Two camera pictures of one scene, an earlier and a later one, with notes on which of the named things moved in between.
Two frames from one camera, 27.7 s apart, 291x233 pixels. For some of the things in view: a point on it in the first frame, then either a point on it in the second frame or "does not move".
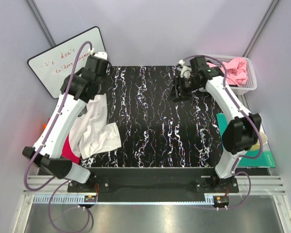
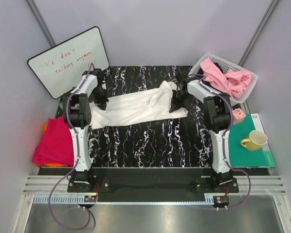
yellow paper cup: x=256 y=146 does not move
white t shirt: x=92 y=134 -> x=153 y=103
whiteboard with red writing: x=53 y=65 does not move
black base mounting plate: x=153 y=180 does not move
